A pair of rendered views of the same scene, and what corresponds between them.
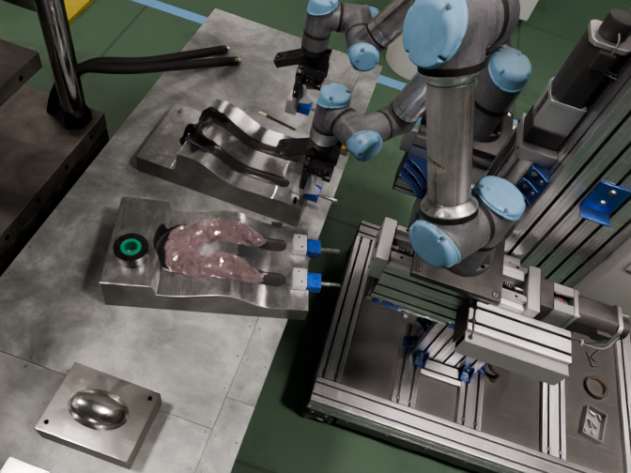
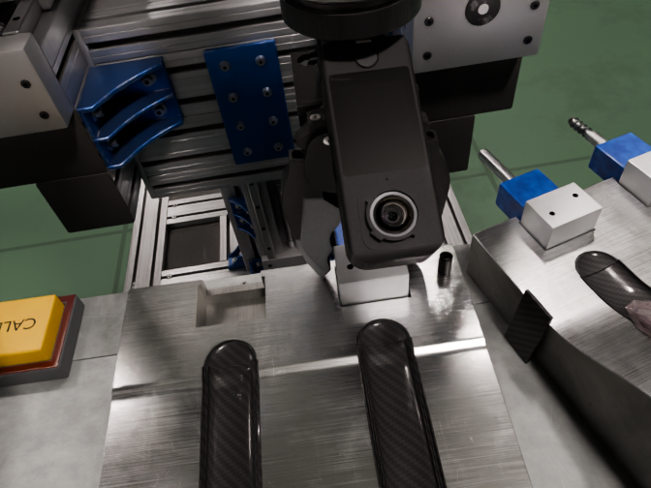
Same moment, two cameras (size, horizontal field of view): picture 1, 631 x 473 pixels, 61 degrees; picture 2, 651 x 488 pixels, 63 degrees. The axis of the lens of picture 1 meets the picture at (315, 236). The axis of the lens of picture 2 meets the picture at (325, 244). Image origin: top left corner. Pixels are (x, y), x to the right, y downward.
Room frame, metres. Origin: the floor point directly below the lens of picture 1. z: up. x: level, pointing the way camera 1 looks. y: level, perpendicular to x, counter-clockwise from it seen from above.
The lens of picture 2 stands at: (1.06, 0.32, 1.22)
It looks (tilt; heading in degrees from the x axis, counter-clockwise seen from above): 49 degrees down; 268
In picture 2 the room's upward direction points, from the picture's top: 8 degrees counter-clockwise
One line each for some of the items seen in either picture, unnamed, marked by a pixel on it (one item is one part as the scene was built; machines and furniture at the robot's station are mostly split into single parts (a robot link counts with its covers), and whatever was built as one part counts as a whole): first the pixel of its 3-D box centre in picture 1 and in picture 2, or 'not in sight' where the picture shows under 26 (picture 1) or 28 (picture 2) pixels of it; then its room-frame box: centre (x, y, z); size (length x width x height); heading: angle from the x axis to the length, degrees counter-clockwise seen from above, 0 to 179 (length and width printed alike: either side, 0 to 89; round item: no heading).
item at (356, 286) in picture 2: (315, 193); (361, 235); (1.02, 0.04, 0.89); 0.13 x 0.05 x 0.05; 88
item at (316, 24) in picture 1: (321, 14); not in sight; (1.31, 0.16, 1.25); 0.09 x 0.08 x 0.11; 108
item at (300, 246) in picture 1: (315, 249); (522, 193); (0.86, -0.01, 0.85); 0.13 x 0.05 x 0.05; 105
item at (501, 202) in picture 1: (488, 210); not in sight; (0.85, -0.35, 1.20); 0.13 x 0.12 x 0.14; 141
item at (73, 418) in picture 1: (101, 415); not in sight; (0.28, 0.32, 0.83); 0.20 x 0.15 x 0.07; 88
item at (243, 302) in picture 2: not in sight; (236, 311); (1.13, 0.08, 0.87); 0.05 x 0.05 x 0.04; 88
